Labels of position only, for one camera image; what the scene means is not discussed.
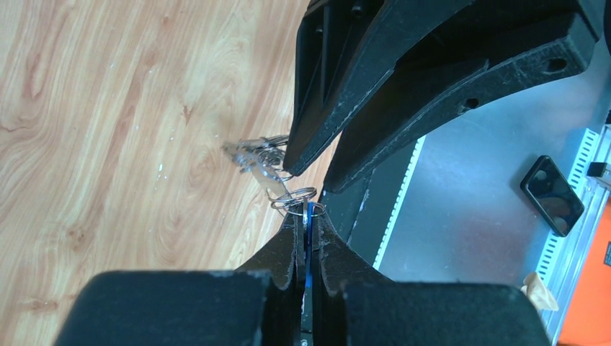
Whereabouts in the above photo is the black smartphone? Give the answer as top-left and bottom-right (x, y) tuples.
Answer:
(520, 155), (585, 237)

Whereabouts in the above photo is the blue key tag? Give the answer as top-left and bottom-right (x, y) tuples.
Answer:
(303, 200), (313, 288)

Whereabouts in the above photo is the orange floor mat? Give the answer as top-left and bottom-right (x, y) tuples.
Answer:
(558, 203), (610, 345)

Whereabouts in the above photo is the slotted cable duct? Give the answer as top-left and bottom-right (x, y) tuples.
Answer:
(530, 128), (599, 287)

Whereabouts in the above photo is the crumpled beige paper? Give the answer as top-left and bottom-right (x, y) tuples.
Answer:
(520, 272), (559, 311)

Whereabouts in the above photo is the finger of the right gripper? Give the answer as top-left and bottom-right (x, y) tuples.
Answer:
(283, 1), (473, 175)
(324, 12), (597, 192)

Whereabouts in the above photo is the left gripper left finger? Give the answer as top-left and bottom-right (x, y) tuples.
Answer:
(55, 216), (305, 345)

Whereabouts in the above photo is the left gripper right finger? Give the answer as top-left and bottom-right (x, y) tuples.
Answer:
(312, 216), (550, 345)

